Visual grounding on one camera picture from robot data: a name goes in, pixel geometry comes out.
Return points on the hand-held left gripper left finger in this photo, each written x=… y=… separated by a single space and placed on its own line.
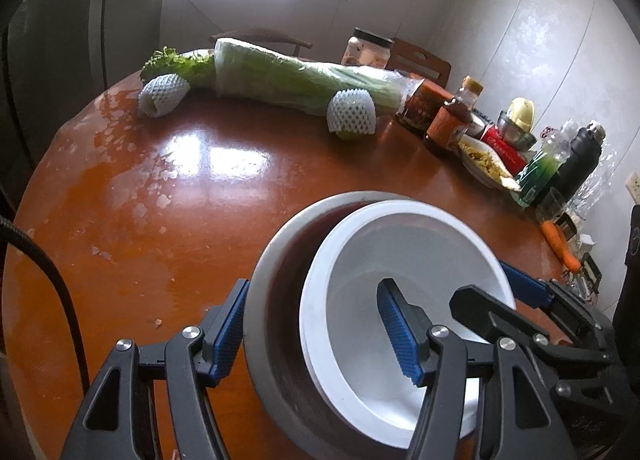
x=227 y=335

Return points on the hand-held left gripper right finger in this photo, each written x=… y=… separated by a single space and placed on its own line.
x=397 y=335

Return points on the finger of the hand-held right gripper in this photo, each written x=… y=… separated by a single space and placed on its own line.
x=480 y=310
x=525 y=285

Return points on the small steel bowl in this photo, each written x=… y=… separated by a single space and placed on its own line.
x=285 y=330

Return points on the carrot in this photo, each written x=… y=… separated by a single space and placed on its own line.
x=557 y=240

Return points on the small steel cup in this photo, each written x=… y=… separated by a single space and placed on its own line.
x=569 y=227

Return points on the white charger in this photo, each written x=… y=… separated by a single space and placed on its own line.
x=586 y=242

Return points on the clear plastic cup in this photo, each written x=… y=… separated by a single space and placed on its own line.
x=550 y=205

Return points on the plastic bottle with green liquid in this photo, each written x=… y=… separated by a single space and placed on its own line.
x=540 y=174

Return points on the white plate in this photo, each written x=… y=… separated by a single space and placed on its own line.
x=480 y=175

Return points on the clear plastic bag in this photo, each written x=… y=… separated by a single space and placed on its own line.
x=605 y=179

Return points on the yellow stir-fried food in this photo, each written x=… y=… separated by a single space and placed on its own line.
x=482 y=159

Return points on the black thermos flask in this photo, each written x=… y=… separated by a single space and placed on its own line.
x=580 y=159

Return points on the red tissue box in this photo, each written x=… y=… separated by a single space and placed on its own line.
x=500 y=144

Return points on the steel bowl holding yellow cup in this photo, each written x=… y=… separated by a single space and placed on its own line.
x=520 y=138

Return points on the dark sauce bottle orange label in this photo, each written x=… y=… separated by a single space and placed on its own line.
x=445 y=132

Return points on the yellow plastic cup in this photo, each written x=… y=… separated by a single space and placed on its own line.
x=521 y=112

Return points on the amber bottle with yellow cap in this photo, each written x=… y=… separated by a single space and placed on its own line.
x=467 y=94

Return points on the sauce jar with red lid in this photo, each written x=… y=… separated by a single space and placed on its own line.
x=417 y=109

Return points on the fruit in white foam net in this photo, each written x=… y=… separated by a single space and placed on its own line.
x=350 y=112
x=162 y=94

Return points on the wrapped napa cabbage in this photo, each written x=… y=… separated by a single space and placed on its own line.
x=280 y=74

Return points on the green lettuce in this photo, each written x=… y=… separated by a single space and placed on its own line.
x=170 y=62

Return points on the white jar with black lid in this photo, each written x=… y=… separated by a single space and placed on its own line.
x=367 y=52

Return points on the grey refrigerator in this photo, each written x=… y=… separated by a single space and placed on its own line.
x=60 y=39

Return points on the wall power socket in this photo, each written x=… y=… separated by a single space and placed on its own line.
x=634 y=186

